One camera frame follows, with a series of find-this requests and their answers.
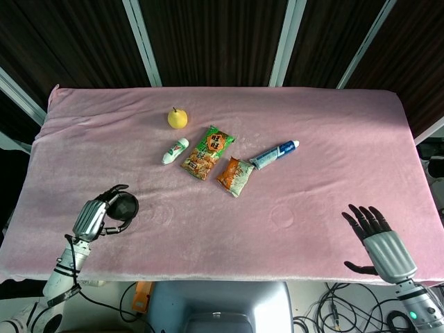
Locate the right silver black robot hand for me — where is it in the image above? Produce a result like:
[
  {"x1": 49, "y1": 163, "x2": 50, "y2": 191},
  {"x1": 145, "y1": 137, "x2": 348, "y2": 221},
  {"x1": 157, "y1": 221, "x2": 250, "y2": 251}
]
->
[{"x1": 341, "y1": 204, "x2": 418, "y2": 284}]

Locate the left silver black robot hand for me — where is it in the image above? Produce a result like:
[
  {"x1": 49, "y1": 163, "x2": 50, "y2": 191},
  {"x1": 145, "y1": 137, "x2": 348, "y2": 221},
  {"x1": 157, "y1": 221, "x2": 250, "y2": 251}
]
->
[{"x1": 71, "y1": 184, "x2": 134, "y2": 243}]

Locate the black round object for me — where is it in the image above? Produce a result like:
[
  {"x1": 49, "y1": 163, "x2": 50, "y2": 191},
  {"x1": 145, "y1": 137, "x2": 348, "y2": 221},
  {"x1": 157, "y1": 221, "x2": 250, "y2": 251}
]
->
[{"x1": 105, "y1": 192, "x2": 140, "y2": 221}]

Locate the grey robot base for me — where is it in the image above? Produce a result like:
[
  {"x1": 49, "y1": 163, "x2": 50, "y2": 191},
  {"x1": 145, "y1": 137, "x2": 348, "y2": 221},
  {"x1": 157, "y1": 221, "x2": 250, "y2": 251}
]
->
[{"x1": 148, "y1": 280, "x2": 295, "y2": 333}]

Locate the orange device under table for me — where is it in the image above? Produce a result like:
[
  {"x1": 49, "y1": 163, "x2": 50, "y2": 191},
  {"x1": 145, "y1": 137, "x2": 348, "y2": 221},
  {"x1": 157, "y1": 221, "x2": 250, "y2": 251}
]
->
[{"x1": 131, "y1": 281, "x2": 154, "y2": 314}]

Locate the small white bottle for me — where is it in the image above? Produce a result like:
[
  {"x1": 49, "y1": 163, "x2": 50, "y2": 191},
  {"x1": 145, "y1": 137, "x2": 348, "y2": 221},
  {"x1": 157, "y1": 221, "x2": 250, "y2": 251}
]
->
[{"x1": 161, "y1": 137, "x2": 190, "y2": 166}]

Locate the yellow pear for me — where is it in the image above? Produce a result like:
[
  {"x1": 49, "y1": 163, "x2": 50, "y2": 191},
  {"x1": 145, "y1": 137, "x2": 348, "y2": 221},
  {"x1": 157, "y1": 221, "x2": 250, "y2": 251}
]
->
[{"x1": 167, "y1": 107, "x2": 189, "y2": 130}]

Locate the green snack bag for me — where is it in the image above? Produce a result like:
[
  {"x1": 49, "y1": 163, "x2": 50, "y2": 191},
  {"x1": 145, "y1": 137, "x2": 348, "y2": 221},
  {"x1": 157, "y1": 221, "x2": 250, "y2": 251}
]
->
[{"x1": 180, "y1": 125, "x2": 237, "y2": 182}]

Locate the blue white toothpaste tube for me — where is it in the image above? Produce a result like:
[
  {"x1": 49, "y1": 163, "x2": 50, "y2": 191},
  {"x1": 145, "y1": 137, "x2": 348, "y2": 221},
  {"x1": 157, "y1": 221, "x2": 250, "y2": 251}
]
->
[{"x1": 250, "y1": 139, "x2": 300, "y2": 171}]

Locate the pink plush table cloth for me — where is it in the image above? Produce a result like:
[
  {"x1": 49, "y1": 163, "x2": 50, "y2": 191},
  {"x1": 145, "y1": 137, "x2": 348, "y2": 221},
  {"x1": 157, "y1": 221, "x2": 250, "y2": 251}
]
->
[{"x1": 0, "y1": 85, "x2": 444, "y2": 286}]

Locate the orange white snack bag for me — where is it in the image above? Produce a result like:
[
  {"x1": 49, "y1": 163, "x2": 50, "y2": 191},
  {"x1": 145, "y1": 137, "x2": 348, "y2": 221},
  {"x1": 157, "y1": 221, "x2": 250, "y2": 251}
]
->
[{"x1": 216, "y1": 156, "x2": 255, "y2": 198}]

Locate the black cable bundle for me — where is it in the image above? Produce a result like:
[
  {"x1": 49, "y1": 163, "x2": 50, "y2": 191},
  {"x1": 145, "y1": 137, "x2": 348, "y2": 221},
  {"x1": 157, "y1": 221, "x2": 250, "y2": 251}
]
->
[{"x1": 293, "y1": 281, "x2": 444, "y2": 333}]

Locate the light grey partition post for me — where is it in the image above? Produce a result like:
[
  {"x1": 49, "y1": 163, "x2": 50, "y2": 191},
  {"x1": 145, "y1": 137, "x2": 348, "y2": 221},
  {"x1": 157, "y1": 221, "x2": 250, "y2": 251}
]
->
[
  {"x1": 0, "y1": 66, "x2": 47, "y2": 128},
  {"x1": 336, "y1": 0, "x2": 397, "y2": 89},
  {"x1": 121, "y1": 0, "x2": 163, "y2": 87},
  {"x1": 268, "y1": 0, "x2": 307, "y2": 87}
]

